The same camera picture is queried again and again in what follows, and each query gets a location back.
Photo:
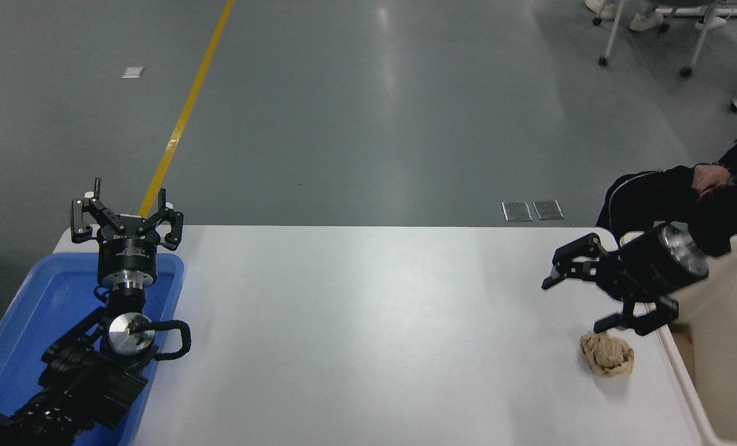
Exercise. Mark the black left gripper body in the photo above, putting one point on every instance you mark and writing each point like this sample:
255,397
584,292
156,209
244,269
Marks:
127,257

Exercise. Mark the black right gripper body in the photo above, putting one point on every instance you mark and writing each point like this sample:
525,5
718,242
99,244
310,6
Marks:
644,266

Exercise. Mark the tan paper ball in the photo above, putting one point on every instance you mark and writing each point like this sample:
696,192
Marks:
607,356

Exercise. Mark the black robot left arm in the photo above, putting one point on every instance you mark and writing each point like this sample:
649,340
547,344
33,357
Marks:
77,384

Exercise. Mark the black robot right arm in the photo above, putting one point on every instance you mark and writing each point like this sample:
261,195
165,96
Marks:
724,223

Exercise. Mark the person's hand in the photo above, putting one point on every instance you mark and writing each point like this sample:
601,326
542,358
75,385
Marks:
711,176

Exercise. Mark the brown cardboard sheet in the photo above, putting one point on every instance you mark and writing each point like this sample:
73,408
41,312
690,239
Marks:
684,356

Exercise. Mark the person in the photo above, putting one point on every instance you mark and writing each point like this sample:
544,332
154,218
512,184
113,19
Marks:
647,198

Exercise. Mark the silver floor outlet plate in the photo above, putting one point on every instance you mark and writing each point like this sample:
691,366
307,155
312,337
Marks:
548,209
517,211

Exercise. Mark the large pale plastic bin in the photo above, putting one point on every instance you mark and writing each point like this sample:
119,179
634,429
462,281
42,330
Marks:
728,347

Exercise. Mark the blue plastic tray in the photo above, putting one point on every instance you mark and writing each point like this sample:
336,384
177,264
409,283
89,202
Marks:
39,297

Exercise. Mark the person's foot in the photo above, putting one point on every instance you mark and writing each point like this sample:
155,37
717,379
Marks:
600,7
645,21

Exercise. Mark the long white power strip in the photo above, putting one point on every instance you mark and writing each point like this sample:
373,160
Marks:
715,11

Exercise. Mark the white wheeled chair frame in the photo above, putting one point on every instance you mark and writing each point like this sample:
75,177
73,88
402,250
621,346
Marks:
616,28

